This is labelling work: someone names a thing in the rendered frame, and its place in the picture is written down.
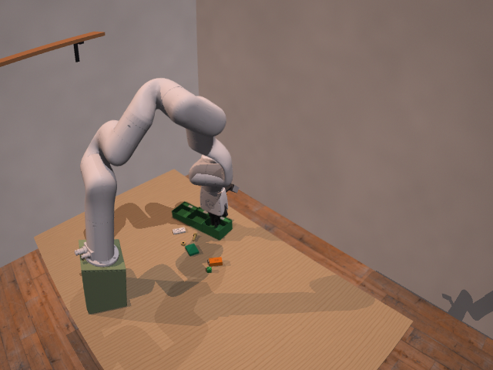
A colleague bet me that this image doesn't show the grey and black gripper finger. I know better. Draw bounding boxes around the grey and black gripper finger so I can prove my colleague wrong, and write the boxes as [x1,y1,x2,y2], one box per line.
[208,212,215,226]
[214,205,228,227]

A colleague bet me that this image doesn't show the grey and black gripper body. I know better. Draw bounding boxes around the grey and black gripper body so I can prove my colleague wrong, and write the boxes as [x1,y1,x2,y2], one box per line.
[200,186,228,216]

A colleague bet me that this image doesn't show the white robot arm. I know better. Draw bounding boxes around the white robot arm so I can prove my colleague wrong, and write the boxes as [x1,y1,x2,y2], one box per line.
[74,78,239,267]

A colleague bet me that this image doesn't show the green bins with labels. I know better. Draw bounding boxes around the green bins with labels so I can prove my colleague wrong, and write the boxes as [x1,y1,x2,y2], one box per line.
[172,201,233,241]

